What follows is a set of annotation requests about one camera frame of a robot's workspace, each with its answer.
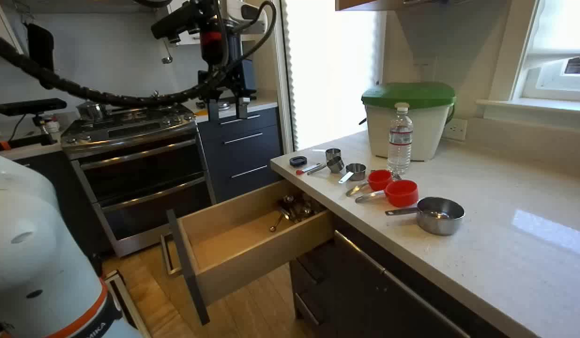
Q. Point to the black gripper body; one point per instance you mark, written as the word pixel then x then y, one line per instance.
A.
pixel 229 76

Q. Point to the steel spoon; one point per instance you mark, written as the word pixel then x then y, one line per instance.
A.
pixel 278 220

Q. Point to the open wooden drawer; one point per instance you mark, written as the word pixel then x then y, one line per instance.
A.
pixel 239 263

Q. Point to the dark counter base cabinet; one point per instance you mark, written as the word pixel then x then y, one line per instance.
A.
pixel 364 294

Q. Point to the small black round object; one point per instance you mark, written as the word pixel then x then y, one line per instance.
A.
pixel 297 160

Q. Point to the glass door with blinds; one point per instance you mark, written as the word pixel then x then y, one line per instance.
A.
pixel 329 68

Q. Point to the stainless steel oven range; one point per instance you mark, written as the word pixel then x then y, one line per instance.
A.
pixel 145 181

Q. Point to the small steel measuring cup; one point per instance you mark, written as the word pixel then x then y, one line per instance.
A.
pixel 334 160

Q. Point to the steel utensil pile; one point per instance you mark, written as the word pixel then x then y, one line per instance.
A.
pixel 299 207

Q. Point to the steel kettle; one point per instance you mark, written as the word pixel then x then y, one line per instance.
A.
pixel 90 113

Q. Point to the medium steel measuring cup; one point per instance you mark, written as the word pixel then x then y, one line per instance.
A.
pixel 357 170

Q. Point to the small red measuring cup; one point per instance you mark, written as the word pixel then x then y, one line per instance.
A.
pixel 379 179

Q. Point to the clear plastic water bottle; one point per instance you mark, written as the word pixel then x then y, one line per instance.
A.
pixel 400 141

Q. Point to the white bin with green lid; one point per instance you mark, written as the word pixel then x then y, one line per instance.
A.
pixel 421 125

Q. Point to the large red measuring cup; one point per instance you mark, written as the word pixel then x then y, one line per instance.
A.
pixel 402 192

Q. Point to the large steel measuring cup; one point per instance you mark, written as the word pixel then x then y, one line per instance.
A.
pixel 439 217

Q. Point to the bright kitchen window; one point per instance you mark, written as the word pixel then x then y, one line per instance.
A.
pixel 558 38

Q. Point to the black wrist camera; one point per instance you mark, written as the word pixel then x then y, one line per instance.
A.
pixel 177 19

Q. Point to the white wall outlet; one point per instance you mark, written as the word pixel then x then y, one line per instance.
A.
pixel 454 128

